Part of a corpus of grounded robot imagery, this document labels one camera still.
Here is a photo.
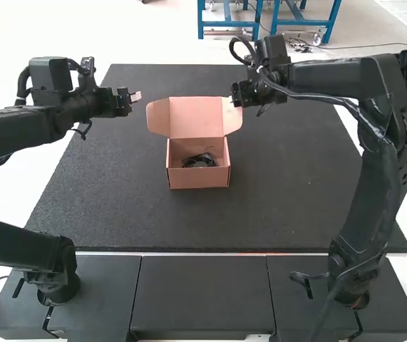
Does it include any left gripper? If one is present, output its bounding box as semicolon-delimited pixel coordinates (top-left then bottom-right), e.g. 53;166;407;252
92;86;143;118

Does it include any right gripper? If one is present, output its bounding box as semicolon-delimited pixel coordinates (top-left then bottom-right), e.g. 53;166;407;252
230;80;289;108

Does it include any cardboard box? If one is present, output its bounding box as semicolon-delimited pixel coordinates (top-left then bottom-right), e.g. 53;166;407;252
145;95;244;191

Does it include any black square fan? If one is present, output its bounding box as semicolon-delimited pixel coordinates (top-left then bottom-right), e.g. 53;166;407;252
181;152;220;169

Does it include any black mat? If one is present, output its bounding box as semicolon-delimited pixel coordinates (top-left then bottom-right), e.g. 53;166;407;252
24;63;407;254

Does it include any dark base panel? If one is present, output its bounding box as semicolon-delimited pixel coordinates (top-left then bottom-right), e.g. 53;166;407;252
265;254;407;340
128;254;277;334
0;254;143;340

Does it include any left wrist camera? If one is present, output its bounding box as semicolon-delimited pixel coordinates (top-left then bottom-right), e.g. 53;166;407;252
81;56;98;78

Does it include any blue metal workbench frame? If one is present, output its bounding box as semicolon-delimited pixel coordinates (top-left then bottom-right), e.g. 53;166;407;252
197;0;262;40
256;0;343;46

